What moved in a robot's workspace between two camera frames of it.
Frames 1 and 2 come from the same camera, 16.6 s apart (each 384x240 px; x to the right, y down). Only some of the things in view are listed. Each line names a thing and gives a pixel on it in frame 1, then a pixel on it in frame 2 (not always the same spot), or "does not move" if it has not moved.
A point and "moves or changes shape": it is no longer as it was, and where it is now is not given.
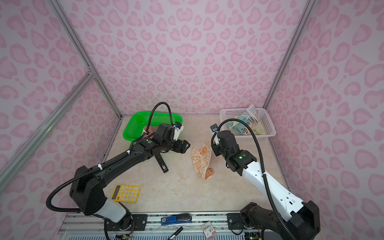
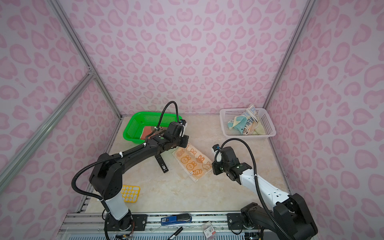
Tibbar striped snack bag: [251, 119] does not move
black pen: [175, 233] does not move
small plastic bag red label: [208, 230] does not move
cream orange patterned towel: [201, 157] moves or changes shape
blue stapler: [176, 219] does not move
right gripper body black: [215, 150] → [219, 167]
